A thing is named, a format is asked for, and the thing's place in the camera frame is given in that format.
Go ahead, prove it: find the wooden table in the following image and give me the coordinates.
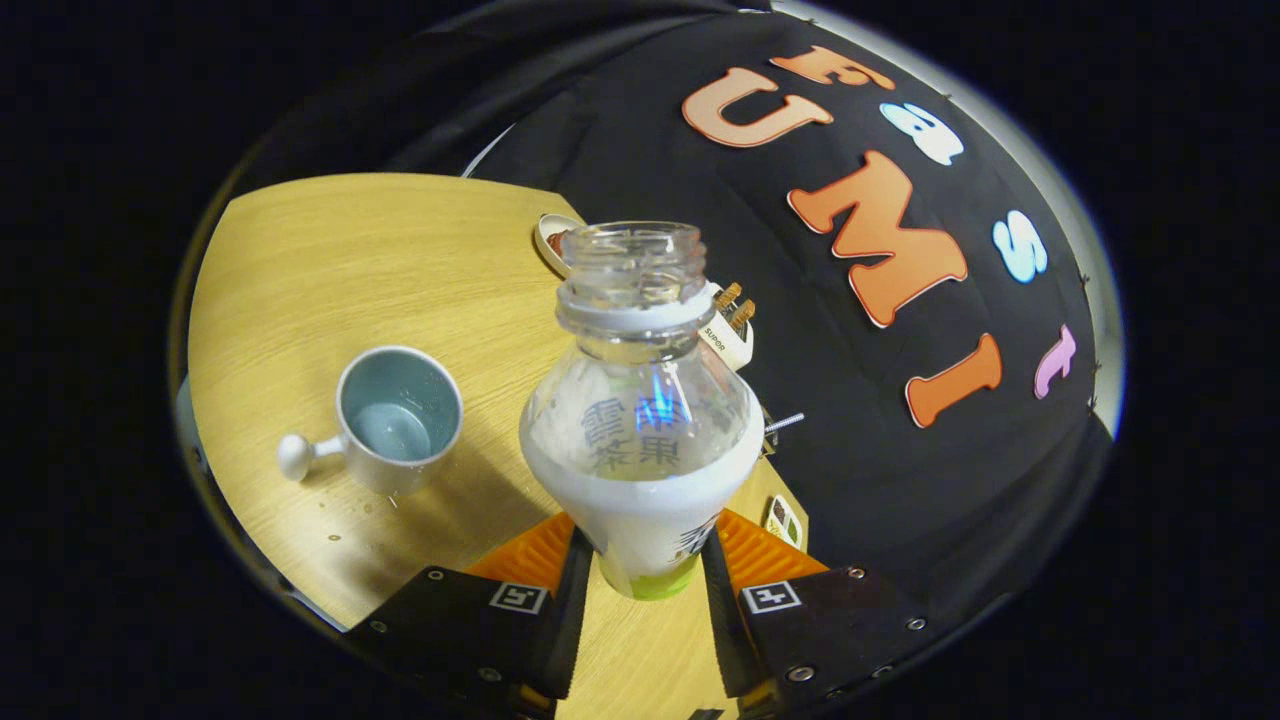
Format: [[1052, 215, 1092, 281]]
[[188, 172, 811, 720]]

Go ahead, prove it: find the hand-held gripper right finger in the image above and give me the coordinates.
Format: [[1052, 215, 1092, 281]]
[[700, 508, 951, 720]]

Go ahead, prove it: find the white cup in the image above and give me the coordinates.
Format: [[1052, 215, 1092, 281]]
[[277, 345, 465, 497]]

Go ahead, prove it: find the white round plate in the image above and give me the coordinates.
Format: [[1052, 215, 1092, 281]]
[[535, 213, 584, 278]]

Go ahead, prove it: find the clear plastic juice bottle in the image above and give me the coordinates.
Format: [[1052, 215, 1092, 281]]
[[518, 221, 766, 602]]

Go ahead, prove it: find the white divided seed dish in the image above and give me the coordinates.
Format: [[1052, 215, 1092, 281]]
[[765, 494, 806, 551]]

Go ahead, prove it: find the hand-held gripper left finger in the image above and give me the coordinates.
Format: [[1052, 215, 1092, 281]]
[[345, 512, 596, 720]]

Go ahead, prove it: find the white toaster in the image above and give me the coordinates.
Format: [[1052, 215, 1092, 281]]
[[697, 281, 755, 372]]

